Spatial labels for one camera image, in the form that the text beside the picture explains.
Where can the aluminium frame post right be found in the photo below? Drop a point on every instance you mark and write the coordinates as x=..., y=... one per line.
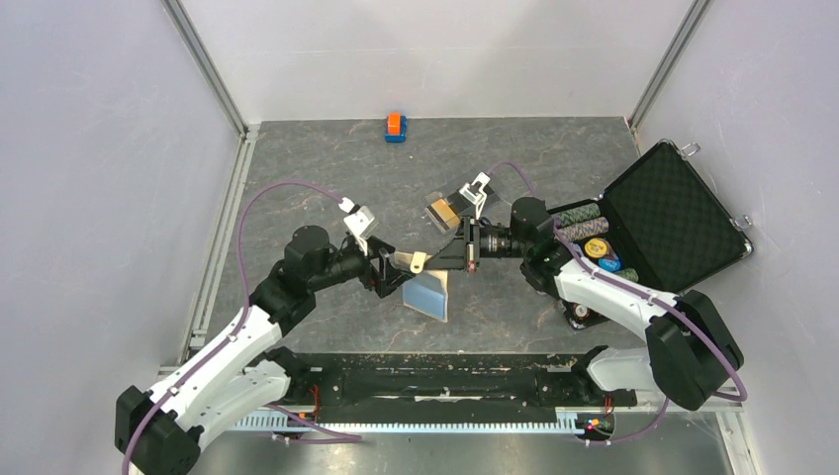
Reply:
x=672, y=54

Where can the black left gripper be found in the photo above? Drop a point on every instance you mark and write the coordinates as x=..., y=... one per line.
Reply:
x=389, y=276

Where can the clear acrylic card box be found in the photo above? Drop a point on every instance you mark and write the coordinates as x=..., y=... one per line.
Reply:
x=452, y=186

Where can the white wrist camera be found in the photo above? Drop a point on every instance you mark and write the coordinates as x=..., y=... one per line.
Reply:
x=475, y=193
x=360, y=221

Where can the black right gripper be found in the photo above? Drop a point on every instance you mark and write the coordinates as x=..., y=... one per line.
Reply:
x=458, y=253

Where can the black and yellow credit cards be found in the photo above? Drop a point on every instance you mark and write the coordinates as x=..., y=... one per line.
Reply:
x=445, y=210

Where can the aluminium frame post left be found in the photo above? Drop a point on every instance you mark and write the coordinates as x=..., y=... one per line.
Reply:
x=193, y=42

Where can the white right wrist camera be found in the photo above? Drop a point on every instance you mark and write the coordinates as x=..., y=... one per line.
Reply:
x=475, y=193

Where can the orange and blue toy car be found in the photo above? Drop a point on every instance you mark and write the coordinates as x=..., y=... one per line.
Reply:
x=396, y=128

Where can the purple poker chip stack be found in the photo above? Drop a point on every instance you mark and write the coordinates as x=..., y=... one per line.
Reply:
x=587, y=229

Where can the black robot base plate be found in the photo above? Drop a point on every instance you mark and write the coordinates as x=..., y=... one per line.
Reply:
x=451, y=388

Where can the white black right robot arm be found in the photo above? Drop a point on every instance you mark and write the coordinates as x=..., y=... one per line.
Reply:
x=689, y=355

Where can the black poker chip case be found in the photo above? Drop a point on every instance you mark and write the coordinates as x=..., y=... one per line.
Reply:
x=667, y=229

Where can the green blue poker chip stack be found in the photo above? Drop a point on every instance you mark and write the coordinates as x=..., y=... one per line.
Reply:
x=573, y=216

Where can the white slotted cable duct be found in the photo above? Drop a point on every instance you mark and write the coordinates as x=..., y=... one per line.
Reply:
x=562, y=422

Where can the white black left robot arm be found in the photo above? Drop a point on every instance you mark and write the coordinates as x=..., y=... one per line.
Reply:
x=165, y=429

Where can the aluminium frame post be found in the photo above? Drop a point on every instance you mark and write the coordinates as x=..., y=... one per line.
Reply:
x=193, y=42
x=672, y=54

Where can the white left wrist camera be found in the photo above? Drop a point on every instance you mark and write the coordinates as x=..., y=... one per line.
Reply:
x=360, y=221

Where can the beige leather card holder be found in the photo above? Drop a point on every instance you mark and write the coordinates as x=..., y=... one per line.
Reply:
x=427, y=290

